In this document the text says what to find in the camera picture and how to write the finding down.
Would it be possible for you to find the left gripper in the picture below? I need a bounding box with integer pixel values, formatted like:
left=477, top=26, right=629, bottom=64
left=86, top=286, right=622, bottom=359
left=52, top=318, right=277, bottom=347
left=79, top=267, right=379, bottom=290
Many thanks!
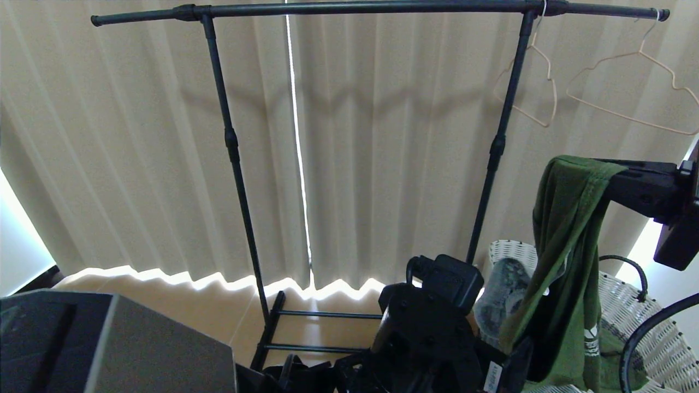
left=481, top=337, right=534, bottom=393

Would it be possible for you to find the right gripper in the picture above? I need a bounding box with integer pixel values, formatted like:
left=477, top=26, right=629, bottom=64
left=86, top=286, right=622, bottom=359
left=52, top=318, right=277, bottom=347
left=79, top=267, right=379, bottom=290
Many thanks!
left=654, top=139, right=699, bottom=272

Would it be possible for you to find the green long-sleeved shirt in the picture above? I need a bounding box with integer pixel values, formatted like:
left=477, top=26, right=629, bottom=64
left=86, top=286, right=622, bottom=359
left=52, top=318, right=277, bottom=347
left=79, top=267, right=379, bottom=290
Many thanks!
left=500, top=155, right=650, bottom=393

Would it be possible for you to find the pink clothes hanger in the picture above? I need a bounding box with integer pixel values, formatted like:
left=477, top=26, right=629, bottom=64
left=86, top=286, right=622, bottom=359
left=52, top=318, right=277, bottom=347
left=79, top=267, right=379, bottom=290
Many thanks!
left=493, top=14, right=559, bottom=128
left=566, top=10, right=699, bottom=136

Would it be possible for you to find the white laundry basket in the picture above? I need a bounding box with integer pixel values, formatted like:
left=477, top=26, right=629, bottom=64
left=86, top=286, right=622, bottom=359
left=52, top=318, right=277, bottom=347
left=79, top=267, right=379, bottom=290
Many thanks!
left=472, top=239, right=699, bottom=393

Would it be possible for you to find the black clothes rack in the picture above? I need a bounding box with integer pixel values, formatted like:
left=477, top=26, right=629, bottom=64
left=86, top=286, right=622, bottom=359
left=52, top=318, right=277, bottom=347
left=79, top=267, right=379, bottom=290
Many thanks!
left=90, top=0, right=671, bottom=372

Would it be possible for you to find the pale grey garment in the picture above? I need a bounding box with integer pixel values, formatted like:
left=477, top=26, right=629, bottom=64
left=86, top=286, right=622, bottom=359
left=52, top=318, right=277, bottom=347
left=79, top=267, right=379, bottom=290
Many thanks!
left=473, top=258, right=535, bottom=350

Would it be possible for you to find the beige curtain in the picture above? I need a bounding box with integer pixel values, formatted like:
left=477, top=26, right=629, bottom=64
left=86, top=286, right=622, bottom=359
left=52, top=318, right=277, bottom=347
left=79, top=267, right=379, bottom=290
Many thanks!
left=0, top=0, right=699, bottom=291

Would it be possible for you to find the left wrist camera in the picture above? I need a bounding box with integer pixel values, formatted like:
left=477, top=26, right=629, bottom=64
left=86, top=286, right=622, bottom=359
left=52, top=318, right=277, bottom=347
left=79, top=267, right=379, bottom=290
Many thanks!
left=406, top=254, right=485, bottom=315

